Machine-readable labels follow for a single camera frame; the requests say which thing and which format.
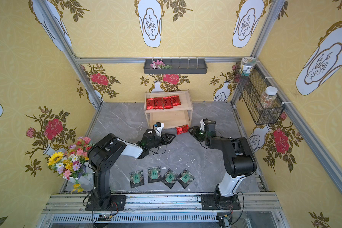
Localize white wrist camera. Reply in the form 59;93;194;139
200;119;205;131
154;122;164;137

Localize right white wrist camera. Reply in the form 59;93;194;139
200;119;205;131

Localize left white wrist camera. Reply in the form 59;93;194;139
154;122;164;137

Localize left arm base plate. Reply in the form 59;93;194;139
85;195;126;212

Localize green tea bag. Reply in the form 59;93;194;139
176;169;195;189
161;168;177;189
130;170;144;189
147;166;162;183

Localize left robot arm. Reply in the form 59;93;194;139
85;129;176;211

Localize clear jar white lid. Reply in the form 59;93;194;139
257;86;278;112

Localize red tea bag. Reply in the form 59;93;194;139
154;97;164;110
146;98;155;110
176;124;190;135
171;96;181;107
162;97;173;109

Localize left small circuit board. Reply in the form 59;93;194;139
97;214;113;222

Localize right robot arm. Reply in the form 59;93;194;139
188;119;257;202

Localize black wire wall basket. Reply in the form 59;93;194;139
230;62;285;125

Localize white patterned jar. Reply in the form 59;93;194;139
239;57;257;76

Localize small circuit board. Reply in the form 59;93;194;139
217;215;232;228
97;214;113;222

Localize grey wall tray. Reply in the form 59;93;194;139
143;58;208;75

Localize right small circuit board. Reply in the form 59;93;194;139
217;215;232;228

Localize small pink flowers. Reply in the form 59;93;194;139
150;60;171;69

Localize wooden two-tier shelf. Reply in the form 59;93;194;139
144;89;193;129

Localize colourful flower bouquet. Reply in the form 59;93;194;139
47;137;93;193

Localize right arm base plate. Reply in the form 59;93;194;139
201;194;241;210

